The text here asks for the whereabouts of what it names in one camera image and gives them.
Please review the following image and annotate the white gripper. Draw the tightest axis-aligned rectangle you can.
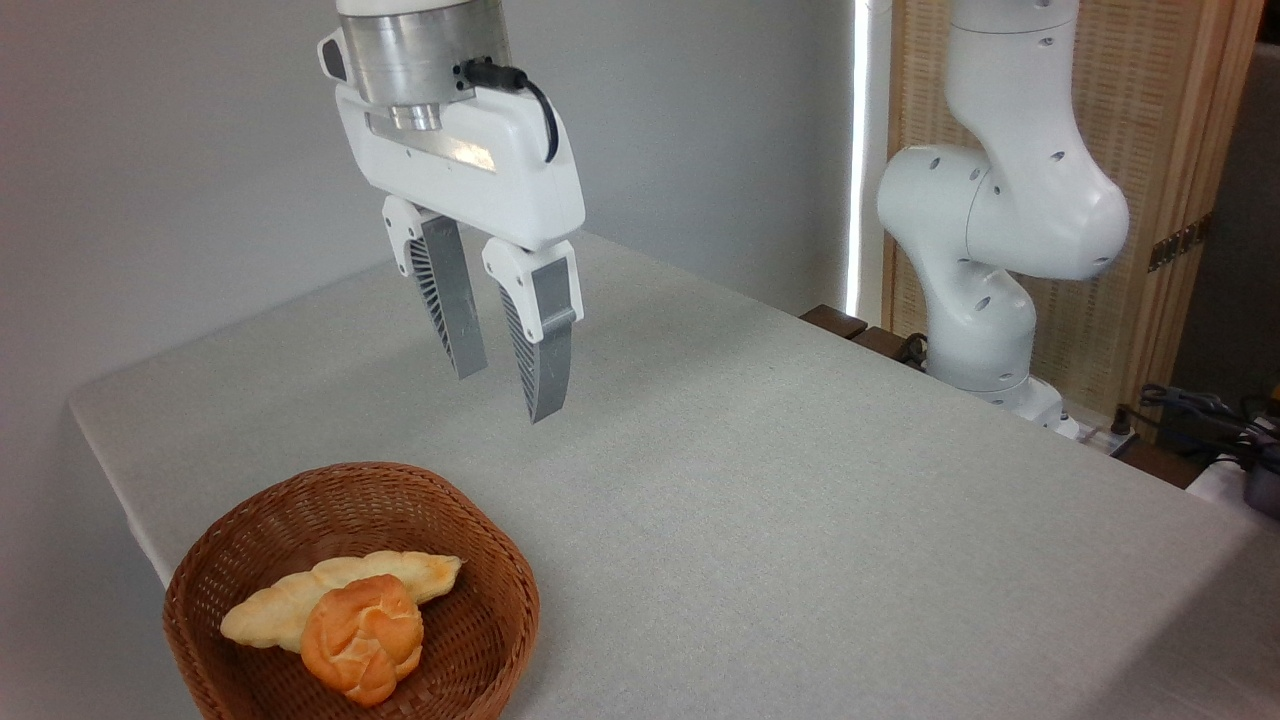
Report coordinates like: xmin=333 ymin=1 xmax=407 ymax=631
xmin=318 ymin=25 xmax=587 ymax=425

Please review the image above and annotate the round orange bread roll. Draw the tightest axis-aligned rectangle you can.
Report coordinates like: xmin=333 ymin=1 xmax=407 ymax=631
xmin=300 ymin=574 xmax=425 ymax=708

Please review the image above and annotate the brown woven wicker basket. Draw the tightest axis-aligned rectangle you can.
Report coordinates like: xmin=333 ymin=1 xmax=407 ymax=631
xmin=163 ymin=461 xmax=541 ymax=720

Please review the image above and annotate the long pale braided bread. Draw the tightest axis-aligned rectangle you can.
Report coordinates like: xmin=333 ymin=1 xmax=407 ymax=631
xmin=220 ymin=550 xmax=465 ymax=653

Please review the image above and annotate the dark wooden board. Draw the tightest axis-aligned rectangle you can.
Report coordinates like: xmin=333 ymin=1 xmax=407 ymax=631
xmin=800 ymin=304 xmax=933 ymax=373

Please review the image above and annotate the grey tablecloth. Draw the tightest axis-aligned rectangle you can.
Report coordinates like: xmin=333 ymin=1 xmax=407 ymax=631
xmin=68 ymin=208 xmax=1280 ymax=720

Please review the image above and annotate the white power strip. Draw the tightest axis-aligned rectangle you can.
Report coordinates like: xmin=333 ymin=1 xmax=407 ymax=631
xmin=1058 ymin=415 xmax=1141 ymax=458

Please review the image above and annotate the metal screen hinge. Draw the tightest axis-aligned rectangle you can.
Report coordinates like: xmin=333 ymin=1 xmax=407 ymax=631
xmin=1148 ymin=215 xmax=1213 ymax=273

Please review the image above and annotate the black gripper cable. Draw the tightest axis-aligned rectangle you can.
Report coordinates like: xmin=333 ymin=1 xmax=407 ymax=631
xmin=455 ymin=58 xmax=561 ymax=164

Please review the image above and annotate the black cable bundle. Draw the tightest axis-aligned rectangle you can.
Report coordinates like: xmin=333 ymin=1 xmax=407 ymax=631
xmin=1138 ymin=383 xmax=1280 ymax=471

